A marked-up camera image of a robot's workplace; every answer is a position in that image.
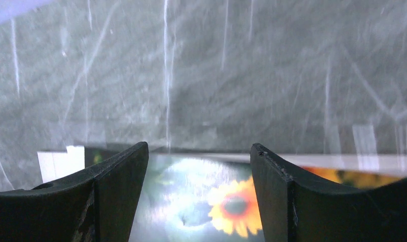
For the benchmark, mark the sunflower photo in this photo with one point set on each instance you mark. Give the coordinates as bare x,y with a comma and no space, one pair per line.
211,196

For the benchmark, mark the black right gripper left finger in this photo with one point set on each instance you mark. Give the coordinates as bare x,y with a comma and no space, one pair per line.
97,203

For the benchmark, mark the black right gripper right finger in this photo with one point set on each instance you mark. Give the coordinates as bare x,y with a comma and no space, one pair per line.
297,205

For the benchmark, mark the white mat backing board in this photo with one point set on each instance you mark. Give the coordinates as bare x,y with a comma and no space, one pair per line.
54,165

